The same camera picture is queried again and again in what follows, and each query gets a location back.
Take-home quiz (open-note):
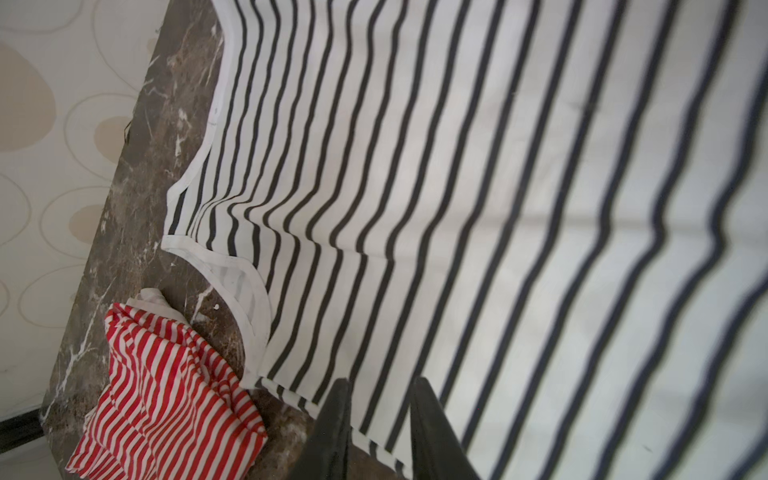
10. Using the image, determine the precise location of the left black corner post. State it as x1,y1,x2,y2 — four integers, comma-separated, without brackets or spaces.
0,409,44,454

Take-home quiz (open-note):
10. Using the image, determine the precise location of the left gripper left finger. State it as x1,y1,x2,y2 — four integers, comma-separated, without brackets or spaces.
287,378,352,480

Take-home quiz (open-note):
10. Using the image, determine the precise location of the black white striped tank top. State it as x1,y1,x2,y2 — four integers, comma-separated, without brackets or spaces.
162,1,767,479

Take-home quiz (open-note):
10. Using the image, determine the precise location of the red white striped tank top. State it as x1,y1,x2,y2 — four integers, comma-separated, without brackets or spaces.
66,288,268,479

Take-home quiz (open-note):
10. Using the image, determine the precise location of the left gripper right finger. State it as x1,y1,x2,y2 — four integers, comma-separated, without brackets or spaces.
410,377,478,480

